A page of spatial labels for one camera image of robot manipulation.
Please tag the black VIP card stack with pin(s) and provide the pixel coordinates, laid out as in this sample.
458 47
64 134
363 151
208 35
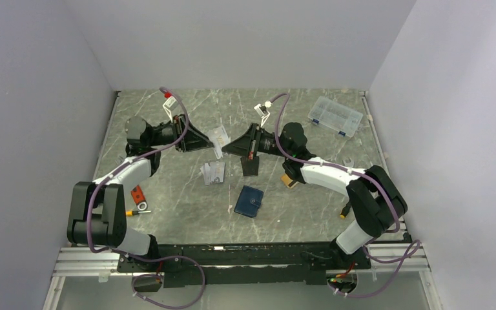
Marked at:
250 166

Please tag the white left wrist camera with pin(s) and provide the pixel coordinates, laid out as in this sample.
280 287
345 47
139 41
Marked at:
169 105

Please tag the red utility knife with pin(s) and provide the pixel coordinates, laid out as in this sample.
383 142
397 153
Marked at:
139 198

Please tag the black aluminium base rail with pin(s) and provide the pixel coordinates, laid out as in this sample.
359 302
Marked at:
236 263

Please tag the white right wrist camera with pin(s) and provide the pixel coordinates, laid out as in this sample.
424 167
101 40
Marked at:
262 109

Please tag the yellow black small screwdriver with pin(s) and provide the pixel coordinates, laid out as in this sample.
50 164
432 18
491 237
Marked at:
345 210

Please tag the blue leather card holder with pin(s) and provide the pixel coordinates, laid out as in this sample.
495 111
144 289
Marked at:
249 201

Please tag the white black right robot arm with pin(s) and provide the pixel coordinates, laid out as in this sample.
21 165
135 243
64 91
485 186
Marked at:
372 196

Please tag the silver open-end wrench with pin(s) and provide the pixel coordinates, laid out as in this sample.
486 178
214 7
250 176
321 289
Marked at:
349 162

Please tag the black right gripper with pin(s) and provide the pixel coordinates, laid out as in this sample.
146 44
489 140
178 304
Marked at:
245 146

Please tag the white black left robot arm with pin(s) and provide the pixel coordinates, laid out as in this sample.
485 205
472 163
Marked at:
97 214

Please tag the clear plastic organizer box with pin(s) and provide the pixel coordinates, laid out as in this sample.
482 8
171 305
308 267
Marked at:
335 116

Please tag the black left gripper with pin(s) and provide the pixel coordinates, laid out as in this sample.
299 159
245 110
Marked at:
192 140

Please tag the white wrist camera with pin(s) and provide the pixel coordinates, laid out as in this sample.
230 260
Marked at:
169 105
262 109

